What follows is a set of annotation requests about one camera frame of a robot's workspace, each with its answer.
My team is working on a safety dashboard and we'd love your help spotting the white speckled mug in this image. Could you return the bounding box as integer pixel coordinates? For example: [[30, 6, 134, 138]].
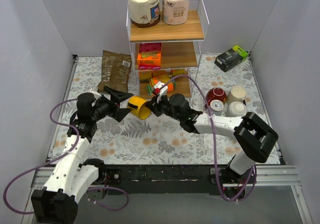
[[226, 101, 248, 117]]

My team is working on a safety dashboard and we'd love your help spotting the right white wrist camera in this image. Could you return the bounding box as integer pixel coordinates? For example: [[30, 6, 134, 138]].
[[152, 81, 168, 97]]

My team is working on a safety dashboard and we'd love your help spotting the dark red mug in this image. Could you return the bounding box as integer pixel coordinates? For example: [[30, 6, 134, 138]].
[[205, 87, 227, 105]]

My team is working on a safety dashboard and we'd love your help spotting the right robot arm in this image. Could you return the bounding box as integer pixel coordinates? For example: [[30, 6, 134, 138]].
[[145, 94, 279, 183]]

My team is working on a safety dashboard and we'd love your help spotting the black green box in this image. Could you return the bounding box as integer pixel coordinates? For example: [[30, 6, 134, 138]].
[[214, 45, 249, 73]]

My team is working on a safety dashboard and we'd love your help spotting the clear acrylic tray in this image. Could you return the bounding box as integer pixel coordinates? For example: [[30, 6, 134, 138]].
[[203, 88, 246, 155]]

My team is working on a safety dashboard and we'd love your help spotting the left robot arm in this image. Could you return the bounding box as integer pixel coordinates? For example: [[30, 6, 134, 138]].
[[31, 86, 133, 224]]

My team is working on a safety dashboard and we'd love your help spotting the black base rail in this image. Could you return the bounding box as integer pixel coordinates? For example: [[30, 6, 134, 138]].
[[62, 162, 278, 196]]

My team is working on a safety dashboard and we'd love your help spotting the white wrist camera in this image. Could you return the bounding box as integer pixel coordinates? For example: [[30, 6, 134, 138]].
[[89, 87, 103, 100], [152, 81, 168, 97]]

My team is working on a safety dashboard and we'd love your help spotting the cream mug upside down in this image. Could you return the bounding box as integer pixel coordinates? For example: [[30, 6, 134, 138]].
[[226, 85, 247, 105]]

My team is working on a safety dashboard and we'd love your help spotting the orange yellow green sponge pack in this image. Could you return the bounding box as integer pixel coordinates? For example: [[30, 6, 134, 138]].
[[146, 74, 176, 96]]

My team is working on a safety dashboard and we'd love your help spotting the orange red sponge pack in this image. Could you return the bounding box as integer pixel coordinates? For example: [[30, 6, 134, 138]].
[[136, 42, 162, 70]]

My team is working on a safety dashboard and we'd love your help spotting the white wrapped toilet paper roll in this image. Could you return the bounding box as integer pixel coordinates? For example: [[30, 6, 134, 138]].
[[162, 0, 190, 26]]

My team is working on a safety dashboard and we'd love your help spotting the wire and wood shelf rack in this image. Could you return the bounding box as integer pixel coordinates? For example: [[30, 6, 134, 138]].
[[125, 0, 210, 101]]

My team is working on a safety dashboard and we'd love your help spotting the grey mug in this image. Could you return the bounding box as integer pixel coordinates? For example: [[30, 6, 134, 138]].
[[208, 99, 224, 116]]

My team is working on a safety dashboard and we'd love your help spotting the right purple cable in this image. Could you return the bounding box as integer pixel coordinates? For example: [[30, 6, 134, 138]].
[[162, 74, 257, 202]]

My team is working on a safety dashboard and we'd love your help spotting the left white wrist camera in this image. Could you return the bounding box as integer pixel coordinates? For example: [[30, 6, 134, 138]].
[[89, 87, 103, 100]]

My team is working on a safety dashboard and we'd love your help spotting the floral table mat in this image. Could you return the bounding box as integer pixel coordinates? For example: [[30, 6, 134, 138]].
[[48, 52, 281, 165]]

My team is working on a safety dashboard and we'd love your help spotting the yellow mug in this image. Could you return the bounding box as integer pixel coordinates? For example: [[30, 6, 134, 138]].
[[127, 95, 151, 120]]

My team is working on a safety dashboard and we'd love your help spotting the brown coffee bag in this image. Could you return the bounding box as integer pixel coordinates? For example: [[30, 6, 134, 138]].
[[97, 50, 132, 93]]

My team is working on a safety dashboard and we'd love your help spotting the beige wrapped toilet paper roll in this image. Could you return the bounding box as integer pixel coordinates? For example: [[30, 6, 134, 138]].
[[128, 0, 161, 28]]

